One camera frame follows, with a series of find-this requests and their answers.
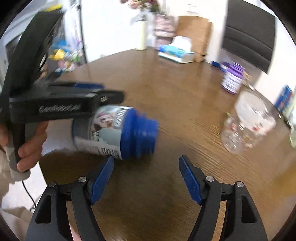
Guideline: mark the blue dog supplement bottle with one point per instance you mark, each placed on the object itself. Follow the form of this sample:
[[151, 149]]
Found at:
[[118, 131]]

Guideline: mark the brown paper bag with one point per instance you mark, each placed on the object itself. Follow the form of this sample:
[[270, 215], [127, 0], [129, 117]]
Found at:
[[198, 29]]

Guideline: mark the purple white supplement bottle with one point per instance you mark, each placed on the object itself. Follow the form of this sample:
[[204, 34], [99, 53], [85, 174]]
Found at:
[[233, 78]]

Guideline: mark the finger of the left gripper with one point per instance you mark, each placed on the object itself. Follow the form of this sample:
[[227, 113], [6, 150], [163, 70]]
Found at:
[[88, 85], [106, 97]]

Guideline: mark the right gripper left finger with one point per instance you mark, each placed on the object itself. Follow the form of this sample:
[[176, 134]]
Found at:
[[50, 219]]

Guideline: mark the cream thermos bottle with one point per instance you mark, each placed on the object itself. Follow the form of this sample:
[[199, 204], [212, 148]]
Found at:
[[140, 27]]

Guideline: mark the person's left hand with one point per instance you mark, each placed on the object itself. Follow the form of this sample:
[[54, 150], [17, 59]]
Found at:
[[30, 152]]

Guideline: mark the blue jar lid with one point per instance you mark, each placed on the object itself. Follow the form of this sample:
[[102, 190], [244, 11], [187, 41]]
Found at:
[[215, 64]]

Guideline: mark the black paper bag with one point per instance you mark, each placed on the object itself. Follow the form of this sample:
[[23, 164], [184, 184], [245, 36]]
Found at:
[[249, 33]]

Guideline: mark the blue tissue pack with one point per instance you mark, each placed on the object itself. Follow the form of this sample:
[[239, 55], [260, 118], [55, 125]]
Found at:
[[179, 50]]

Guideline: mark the clear plastic jar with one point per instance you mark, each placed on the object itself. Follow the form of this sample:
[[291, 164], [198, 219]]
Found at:
[[248, 123]]

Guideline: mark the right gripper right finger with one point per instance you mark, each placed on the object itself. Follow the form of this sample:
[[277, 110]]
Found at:
[[241, 220]]

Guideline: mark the black tripod stand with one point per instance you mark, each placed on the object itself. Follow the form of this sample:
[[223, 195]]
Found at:
[[79, 9]]

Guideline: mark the pink textured vase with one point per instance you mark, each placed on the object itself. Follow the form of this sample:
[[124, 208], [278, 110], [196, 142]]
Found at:
[[164, 30]]

